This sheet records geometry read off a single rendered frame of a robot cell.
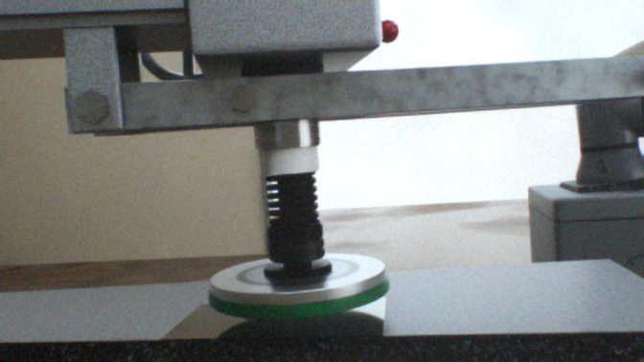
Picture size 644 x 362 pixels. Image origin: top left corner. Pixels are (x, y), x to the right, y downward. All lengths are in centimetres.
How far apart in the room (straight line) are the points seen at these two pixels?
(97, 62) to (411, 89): 34
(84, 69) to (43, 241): 622
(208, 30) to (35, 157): 622
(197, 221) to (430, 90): 541
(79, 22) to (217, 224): 535
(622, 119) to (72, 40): 142
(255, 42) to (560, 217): 114
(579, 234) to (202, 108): 116
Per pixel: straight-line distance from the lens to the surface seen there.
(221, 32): 62
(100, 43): 66
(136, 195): 626
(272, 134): 69
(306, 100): 66
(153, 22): 65
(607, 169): 175
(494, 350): 64
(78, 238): 664
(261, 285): 68
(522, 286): 83
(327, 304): 64
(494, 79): 72
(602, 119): 176
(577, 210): 162
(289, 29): 62
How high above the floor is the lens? 103
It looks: 4 degrees down
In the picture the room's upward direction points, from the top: 4 degrees counter-clockwise
